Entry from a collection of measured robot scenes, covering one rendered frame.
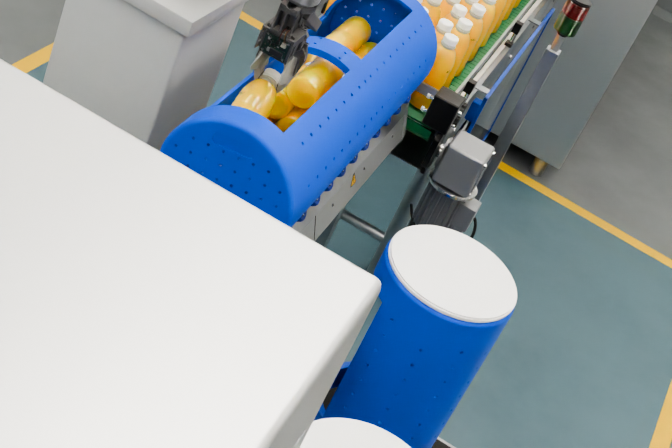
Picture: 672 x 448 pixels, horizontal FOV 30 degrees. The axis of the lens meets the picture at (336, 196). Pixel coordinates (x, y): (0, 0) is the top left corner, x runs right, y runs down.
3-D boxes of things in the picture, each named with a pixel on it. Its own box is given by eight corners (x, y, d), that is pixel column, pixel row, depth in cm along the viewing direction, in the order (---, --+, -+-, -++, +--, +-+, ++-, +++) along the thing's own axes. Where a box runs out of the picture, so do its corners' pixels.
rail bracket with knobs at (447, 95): (412, 123, 318) (428, 90, 313) (421, 113, 324) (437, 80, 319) (446, 142, 317) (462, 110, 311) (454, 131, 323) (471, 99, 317)
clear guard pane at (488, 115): (414, 234, 360) (484, 99, 334) (488, 130, 425) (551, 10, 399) (415, 235, 360) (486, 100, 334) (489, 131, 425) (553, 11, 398)
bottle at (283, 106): (276, 125, 263) (310, 94, 278) (295, 105, 259) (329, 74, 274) (252, 101, 262) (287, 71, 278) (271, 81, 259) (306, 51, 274)
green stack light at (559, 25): (550, 28, 330) (559, 13, 327) (556, 21, 335) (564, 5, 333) (572, 40, 329) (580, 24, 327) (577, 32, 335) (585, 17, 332)
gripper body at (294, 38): (251, 49, 239) (272, -4, 233) (269, 35, 246) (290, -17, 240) (285, 69, 238) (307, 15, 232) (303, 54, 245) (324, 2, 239)
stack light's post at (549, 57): (390, 336, 394) (545, 48, 334) (394, 330, 398) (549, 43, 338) (401, 343, 394) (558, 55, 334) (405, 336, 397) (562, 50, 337)
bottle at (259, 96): (221, 164, 246) (269, 94, 253) (243, 164, 240) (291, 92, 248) (198, 141, 242) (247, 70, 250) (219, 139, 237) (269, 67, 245)
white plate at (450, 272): (509, 245, 264) (506, 250, 264) (387, 208, 258) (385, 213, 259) (526, 334, 241) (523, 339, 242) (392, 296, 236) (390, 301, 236)
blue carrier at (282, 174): (143, 220, 243) (169, 94, 228) (315, 67, 316) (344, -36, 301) (273, 280, 238) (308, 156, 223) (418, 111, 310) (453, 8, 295)
